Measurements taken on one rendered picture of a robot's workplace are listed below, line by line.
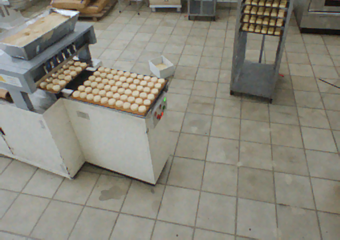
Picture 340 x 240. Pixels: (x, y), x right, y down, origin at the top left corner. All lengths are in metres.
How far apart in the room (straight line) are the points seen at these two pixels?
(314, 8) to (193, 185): 3.26
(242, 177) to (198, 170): 0.38
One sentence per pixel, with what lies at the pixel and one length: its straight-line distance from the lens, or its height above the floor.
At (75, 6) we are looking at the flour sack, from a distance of 5.44.
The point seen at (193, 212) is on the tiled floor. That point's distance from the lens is 2.37.
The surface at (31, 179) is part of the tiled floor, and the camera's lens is 2.90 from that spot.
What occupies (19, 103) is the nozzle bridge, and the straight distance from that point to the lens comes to 2.18.
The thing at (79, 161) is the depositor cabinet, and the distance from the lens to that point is 2.62.
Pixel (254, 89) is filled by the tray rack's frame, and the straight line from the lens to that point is 3.19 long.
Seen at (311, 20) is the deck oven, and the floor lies 0.24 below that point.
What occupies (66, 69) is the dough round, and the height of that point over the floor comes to 0.90.
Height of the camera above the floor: 2.11
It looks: 36 degrees down
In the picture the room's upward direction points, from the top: 2 degrees counter-clockwise
